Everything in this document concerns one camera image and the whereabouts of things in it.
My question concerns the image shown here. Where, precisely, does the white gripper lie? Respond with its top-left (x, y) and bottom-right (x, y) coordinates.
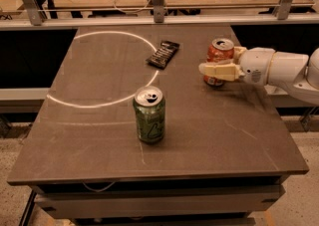
top-left (198, 46), bottom-right (275, 86)

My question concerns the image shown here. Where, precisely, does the orange soda can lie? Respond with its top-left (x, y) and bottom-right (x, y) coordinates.
top-left (203, 38), bottom-right (234, 88)

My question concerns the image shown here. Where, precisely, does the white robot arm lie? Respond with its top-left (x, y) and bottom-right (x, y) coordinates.
top-left (198, 48), bottom-right (319, 106)

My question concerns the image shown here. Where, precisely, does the green soda can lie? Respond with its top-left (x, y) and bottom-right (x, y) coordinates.
top-left (133, 86), bottom-right (165, 144)

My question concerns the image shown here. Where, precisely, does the black snack packet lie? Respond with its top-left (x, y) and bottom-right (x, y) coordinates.
top-left (147, 41), bottom-right (179, 70)

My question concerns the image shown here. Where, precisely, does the white cable under table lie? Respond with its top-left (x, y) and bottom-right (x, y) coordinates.
top-left (82, 181), bottom-right (117, 193)

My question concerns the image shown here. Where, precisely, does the left metal rail bracket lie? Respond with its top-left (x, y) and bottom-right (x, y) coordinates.
top-left (22, 0), bottom-right (45, 26)

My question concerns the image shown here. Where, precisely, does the metal guard rail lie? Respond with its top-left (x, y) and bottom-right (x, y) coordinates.
top-left (0, 12), bottom-right (319, 31)

